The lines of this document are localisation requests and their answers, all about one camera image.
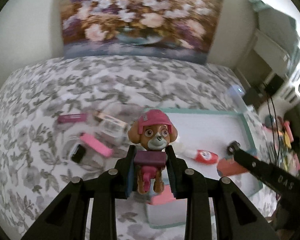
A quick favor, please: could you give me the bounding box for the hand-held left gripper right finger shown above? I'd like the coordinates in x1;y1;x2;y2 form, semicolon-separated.
165;145;274;240

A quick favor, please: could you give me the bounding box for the pink block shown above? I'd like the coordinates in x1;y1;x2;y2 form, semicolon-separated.
150;184;189;207

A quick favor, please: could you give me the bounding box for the pink flat bar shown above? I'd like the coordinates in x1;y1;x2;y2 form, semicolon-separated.
70;132;113;163

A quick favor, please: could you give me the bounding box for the orange-edged white box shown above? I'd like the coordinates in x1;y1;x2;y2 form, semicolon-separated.
94;110;129;144

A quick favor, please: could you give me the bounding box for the teal-rimmed white tray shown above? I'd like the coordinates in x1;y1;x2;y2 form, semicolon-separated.
142;107;264;229

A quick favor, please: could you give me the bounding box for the dog toy figure pink helmet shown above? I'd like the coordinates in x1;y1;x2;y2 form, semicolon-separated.
128;109;179;195

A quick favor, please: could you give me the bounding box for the black charger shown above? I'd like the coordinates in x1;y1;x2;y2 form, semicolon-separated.
243;87;263;108

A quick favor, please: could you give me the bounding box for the floral painting canvas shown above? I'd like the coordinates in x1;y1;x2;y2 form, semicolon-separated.
59;0;227;64

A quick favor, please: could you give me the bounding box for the orange box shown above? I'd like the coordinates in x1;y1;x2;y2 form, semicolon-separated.
216;156;252;177

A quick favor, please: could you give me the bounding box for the grey floral blanket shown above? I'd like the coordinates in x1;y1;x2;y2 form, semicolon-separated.
0;55;278;240

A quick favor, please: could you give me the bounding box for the white cabinet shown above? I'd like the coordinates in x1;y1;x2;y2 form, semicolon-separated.
250;0;298;75

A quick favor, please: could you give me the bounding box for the pile of colourful plastic toys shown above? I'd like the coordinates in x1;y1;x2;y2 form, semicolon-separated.
261;115;300;177

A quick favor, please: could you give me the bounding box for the pink rectangular bar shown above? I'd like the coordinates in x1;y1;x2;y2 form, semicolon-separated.
57;113;87;125

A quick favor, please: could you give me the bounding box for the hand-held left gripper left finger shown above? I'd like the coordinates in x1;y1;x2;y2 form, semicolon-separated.
21;145;138;240

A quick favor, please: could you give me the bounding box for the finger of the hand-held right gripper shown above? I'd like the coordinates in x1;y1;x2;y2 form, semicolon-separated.
231;148;278;183

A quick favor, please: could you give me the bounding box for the black cable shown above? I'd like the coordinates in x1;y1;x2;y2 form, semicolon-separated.
266;82;287;180
264;80;282;160

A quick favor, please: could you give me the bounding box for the red and white tube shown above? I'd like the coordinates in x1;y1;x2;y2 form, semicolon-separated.
181;149;220;166

